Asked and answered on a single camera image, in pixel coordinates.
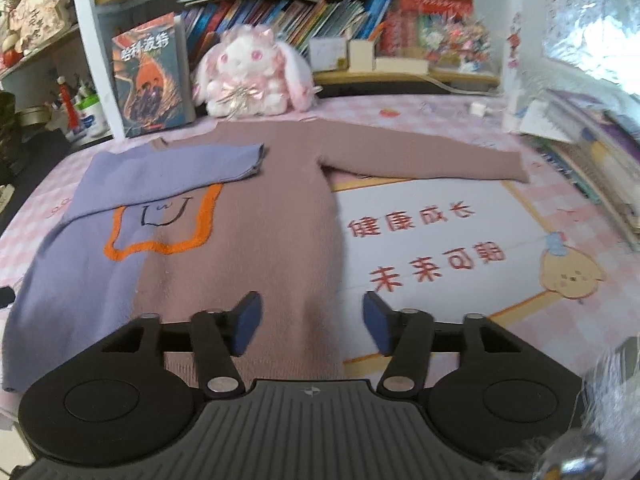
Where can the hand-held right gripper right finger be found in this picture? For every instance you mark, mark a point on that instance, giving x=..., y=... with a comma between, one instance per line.
x=377, y=322

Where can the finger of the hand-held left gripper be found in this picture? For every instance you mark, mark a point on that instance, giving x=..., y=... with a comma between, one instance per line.
x=6, y=297

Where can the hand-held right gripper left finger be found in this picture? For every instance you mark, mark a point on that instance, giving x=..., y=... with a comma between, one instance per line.
x=247, y=320

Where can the purple and mauve sweater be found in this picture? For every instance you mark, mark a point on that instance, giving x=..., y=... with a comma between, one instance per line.
x=250, y=210

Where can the pink checkered tablecloth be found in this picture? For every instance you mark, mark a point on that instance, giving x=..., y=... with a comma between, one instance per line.
x=450, y=270

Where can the white jar pen holder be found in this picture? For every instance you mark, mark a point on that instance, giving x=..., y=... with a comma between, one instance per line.
x=94, y=117

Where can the red tassel ornament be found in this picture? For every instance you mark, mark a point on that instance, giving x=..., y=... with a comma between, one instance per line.
x=67, y=105

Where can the white charger plug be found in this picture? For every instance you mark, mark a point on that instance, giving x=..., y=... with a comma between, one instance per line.
x=479, y=108

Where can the white pink bunny plush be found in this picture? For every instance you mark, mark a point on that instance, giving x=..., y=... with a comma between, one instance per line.
x=250, y=75

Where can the dark illustrated book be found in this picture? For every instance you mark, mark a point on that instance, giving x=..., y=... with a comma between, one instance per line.
x=150, y=80

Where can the cream open box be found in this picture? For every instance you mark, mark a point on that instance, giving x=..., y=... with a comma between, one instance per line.
x=361, y=56

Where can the pile of books and notebooks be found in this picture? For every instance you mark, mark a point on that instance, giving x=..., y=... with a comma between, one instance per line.
x=590, y=160

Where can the white open box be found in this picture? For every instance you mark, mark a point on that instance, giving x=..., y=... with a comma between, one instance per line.
x=327, y=54

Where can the red box of trinkets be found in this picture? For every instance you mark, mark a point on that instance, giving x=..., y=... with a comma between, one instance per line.
x=435, y=25

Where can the row of colourful books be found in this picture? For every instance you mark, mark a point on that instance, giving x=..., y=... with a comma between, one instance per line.
x=280, y=17

